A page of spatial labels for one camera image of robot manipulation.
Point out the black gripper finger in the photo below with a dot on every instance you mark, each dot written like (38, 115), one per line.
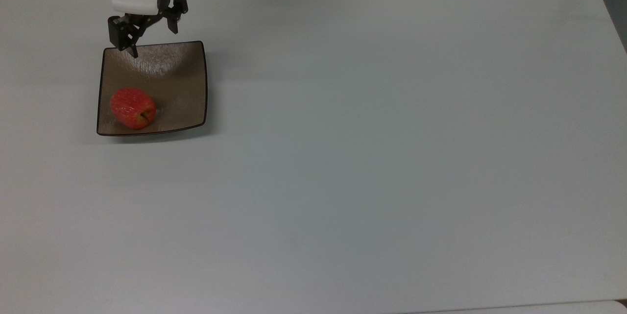
(177, 3)
(122, 32)

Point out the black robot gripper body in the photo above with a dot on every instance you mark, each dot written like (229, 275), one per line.
(149, 17)

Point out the red apple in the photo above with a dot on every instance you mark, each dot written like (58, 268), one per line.
(132, 108)

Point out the square brown ceramic plate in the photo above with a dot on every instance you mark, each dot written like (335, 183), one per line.
(171, 84)

